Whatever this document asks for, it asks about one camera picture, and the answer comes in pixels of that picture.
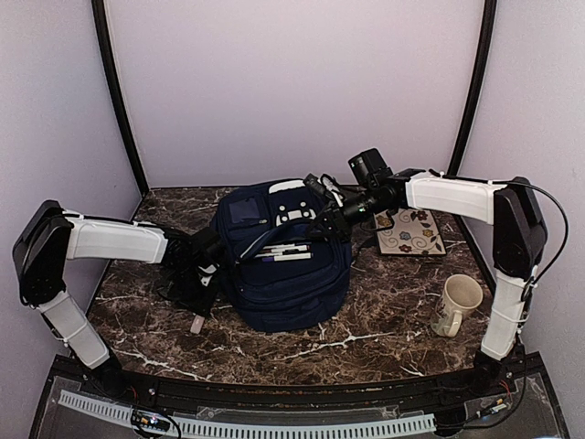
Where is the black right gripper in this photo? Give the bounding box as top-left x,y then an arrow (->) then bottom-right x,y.
304,186 -> 390,239

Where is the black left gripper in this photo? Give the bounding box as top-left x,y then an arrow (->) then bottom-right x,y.
167,265 -> 218,317

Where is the white marker purple cap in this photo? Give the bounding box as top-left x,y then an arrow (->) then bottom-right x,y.
255,252 -> 313,262

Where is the white marker red cap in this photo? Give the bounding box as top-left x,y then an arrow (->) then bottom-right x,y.
263,243 -> 302,252

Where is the white marker black cap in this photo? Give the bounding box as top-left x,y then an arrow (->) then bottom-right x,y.
257,245 -> 310,257

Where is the navy blue student backpack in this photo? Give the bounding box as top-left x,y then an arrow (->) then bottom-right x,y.
211,179 -> 353,333

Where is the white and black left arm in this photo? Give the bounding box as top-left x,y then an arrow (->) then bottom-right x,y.
12,199 -> 225,399

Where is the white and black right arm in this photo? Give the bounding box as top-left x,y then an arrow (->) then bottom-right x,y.
316,148 -> 548,397

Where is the floral patterned notebook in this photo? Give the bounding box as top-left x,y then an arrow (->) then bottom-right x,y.
374,209 -> 446,256

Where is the cream ceramic mug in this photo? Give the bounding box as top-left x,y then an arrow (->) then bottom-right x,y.
431,274 -> 484,337

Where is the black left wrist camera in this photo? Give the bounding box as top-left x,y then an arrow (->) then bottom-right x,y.
197,264 -> 218,287

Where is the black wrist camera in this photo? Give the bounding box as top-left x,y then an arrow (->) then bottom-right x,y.
303,174 -> 344,207
197,264 -> 218,287

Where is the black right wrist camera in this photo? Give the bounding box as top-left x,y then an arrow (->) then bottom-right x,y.
303,174 -> 344,207

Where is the grey slotted cable duct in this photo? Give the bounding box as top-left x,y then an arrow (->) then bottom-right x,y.
58,391 -> 436,438

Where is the black front table rail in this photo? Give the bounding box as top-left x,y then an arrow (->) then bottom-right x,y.
49,354 -> 545,415

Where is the black right corner frame post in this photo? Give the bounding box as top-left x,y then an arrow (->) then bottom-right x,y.
447,0 -> 497,176

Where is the black corner frame post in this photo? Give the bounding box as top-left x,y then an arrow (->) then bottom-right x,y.
90,0 -> 150,198
447,0 -> 497,176

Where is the black left corner frame post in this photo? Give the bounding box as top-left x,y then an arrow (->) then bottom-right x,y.
90,0 -> 150,198

